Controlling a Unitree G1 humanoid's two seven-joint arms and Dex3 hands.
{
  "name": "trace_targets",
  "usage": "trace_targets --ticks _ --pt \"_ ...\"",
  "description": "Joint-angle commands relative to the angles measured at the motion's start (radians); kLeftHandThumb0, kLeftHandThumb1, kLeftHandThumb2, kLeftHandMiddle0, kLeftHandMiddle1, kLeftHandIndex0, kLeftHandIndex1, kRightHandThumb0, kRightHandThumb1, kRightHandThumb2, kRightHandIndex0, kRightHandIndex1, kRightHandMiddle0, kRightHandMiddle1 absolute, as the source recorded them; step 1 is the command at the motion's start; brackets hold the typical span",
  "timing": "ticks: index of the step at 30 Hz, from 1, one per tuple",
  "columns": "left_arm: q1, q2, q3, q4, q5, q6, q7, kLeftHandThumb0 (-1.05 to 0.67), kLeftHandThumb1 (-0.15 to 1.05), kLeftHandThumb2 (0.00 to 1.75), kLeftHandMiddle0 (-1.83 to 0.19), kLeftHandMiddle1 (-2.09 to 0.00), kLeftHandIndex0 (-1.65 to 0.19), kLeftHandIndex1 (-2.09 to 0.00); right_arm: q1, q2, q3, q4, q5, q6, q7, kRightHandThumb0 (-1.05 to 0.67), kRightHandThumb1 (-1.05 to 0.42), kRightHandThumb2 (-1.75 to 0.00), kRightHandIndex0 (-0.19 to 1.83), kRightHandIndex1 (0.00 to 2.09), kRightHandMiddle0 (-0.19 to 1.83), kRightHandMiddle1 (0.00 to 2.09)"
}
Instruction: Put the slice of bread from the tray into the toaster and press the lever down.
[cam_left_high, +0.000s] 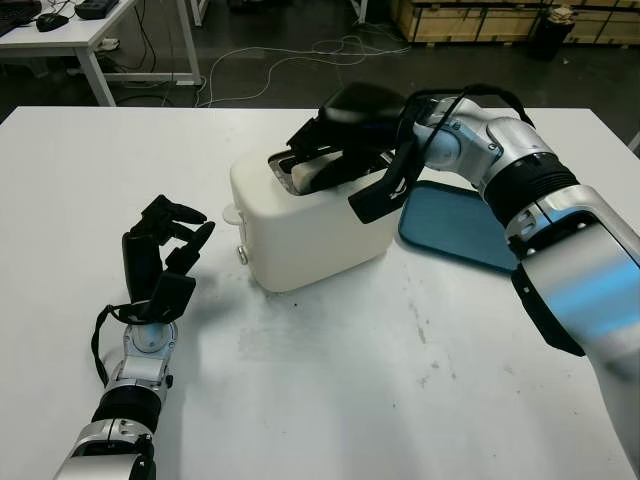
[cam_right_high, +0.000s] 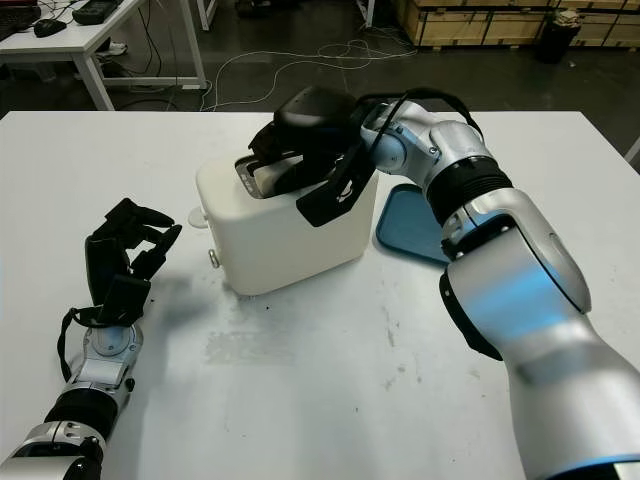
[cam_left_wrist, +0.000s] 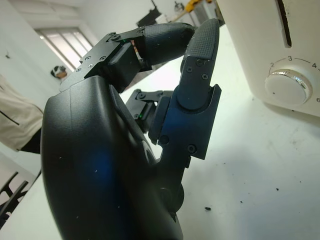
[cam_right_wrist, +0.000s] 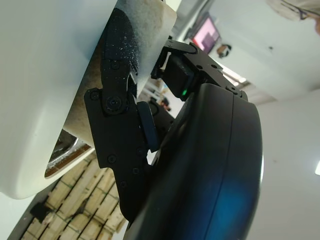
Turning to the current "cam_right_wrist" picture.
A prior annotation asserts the white two-slot toaster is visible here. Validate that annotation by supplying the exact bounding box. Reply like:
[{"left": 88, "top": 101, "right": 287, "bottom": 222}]
[{"left": 0, "top": 0, "right": 121, "bottom": 200}]

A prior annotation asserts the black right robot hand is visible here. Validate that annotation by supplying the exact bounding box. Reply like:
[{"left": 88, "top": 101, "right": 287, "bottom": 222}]
[{"left": 83, "top": 7, "right": 265, "bottom": 240}]

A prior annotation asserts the wooden shipping crate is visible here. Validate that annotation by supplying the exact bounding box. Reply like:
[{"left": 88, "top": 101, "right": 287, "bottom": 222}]
[{"left": 4, "top": 149, "right": 126, "bottom": 240}]

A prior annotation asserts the monitor with pink screen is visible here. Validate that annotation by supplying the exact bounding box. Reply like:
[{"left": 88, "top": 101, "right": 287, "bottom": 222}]
[{"left": 192, "top": 17, "right": 221, "bottom": 53}]

